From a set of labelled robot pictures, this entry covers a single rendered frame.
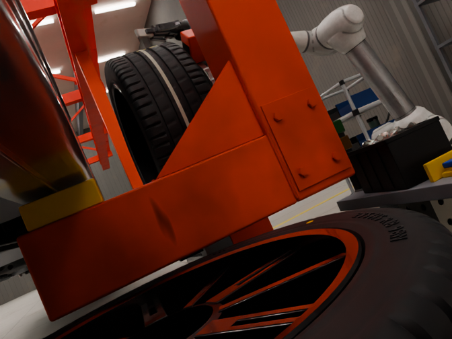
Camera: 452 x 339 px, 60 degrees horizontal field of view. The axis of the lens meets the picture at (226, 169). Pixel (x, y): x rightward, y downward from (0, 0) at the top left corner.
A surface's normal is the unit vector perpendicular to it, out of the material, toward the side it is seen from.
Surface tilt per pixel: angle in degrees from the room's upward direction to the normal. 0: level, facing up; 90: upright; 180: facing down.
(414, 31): 90
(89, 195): 90
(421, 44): 90
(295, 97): 90
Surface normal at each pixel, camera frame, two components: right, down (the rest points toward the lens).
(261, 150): 0.25, -0.17
